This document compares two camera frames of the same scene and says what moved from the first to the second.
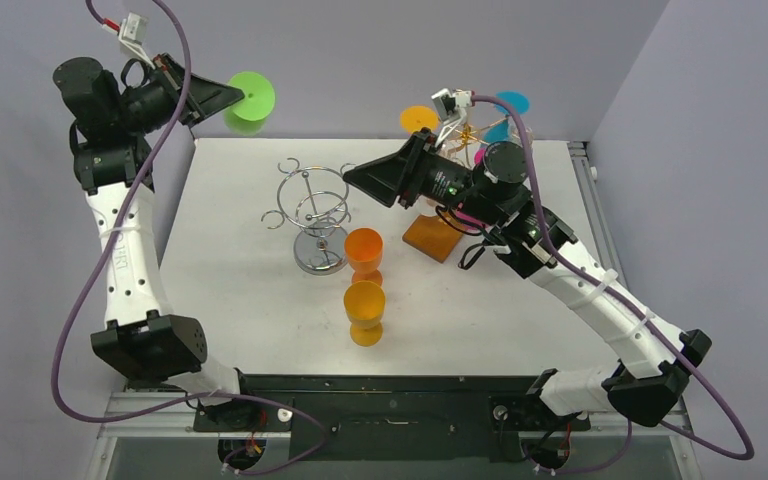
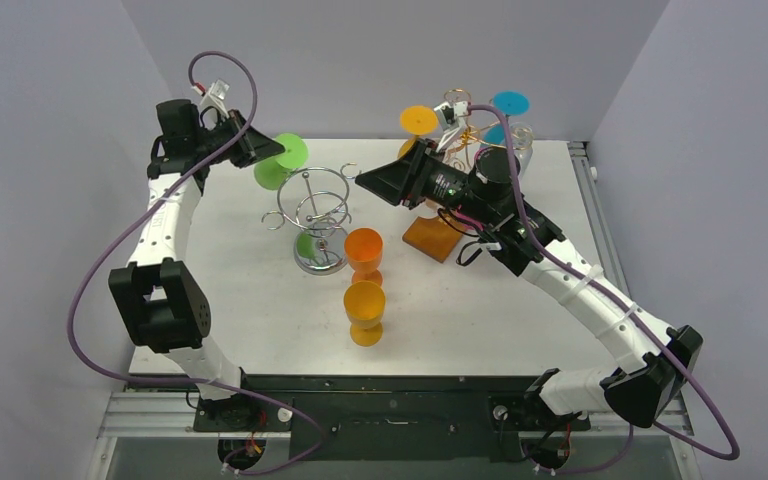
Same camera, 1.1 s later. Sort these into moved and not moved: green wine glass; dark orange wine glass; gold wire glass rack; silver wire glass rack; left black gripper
Moved: green wine glass; left black gripper
Not moved: silver wire glass rack; dark orange wine glass; gold wire glass rack
